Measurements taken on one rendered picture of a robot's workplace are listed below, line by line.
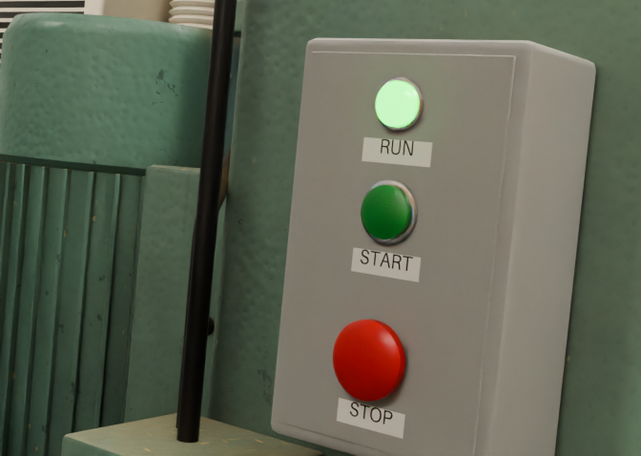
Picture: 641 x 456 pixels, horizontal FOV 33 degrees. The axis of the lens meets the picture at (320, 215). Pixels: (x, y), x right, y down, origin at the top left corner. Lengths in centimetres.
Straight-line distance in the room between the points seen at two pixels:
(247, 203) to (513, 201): 18
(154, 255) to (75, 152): 8
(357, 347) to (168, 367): 24
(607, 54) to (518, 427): 15
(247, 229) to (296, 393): 12
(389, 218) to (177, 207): 24
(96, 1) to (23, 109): 155
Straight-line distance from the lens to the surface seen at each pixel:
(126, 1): 226
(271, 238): 51
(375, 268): 41
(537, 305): 40
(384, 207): 40
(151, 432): 51
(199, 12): 220
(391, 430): 41
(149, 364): 63
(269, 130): 52
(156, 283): 62
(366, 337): 40
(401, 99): 39
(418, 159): 40
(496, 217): 38
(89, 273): 66
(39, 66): 68
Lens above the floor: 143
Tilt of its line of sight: 3 degrees down
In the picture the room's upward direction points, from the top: 5 degrees clockwise
